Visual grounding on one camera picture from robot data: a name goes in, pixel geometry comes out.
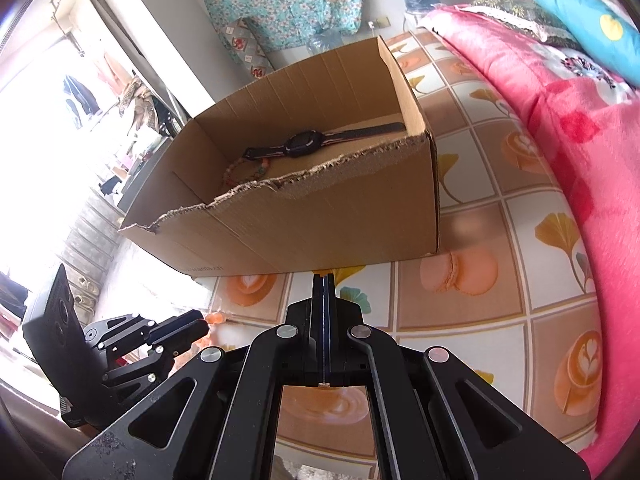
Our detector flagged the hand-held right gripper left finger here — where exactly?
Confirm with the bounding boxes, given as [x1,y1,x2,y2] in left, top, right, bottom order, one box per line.
[62,272,328,480]

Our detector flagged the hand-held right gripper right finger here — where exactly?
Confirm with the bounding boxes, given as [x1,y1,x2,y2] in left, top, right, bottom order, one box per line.
[326,274,587,480]

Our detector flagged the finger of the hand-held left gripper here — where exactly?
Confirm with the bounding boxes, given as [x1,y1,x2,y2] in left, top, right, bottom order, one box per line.
[84,310,211,357]
[101,346,174,389]

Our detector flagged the brown cardboard box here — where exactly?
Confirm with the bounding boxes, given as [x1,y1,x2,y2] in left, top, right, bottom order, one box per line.
[117,35,442,279]

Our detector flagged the dark purple smartwatch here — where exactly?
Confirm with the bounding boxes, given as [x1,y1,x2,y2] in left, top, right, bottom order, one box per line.
[243,121,407,161]

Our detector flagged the metal window railing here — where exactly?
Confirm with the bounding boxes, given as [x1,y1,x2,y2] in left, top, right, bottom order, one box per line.
[65,180,121,311]

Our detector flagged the grey cabinet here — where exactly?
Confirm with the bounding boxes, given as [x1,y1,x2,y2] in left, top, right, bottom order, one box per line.
[115,160,167,212]

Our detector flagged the checked leaf print bed sheet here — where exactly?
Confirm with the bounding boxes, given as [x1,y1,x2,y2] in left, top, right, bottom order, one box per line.
[207,30,602,480]

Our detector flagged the pile of clothes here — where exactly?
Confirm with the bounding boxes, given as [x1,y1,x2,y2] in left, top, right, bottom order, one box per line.
[117,75,161,136]

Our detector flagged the hanging dark jacket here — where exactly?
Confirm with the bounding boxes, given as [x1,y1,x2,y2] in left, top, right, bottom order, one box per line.
[62,75,101,129]

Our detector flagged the hanging pink garment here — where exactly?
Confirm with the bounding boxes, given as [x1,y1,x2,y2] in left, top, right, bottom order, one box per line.
[97,50,126,97]

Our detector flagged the clear empty water jug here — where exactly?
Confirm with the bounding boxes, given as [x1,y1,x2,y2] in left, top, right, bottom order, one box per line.
[306,27,346,54]

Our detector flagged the patterned folded mat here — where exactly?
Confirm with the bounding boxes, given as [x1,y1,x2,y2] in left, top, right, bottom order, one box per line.
[217,17,276,79]

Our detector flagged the pink floral blanket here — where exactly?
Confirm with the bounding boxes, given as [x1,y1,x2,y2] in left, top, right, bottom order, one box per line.
[417,4,640,479]

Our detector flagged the teal floral cloth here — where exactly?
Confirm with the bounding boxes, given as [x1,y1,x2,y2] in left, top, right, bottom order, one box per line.
[192,0,381,54]

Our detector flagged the blue printed pillow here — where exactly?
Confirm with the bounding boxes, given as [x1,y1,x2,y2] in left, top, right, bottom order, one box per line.
[517,0,640,87]

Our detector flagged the tan beaded bracelet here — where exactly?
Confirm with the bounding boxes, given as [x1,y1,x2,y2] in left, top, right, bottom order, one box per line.
[221,156,274,194]

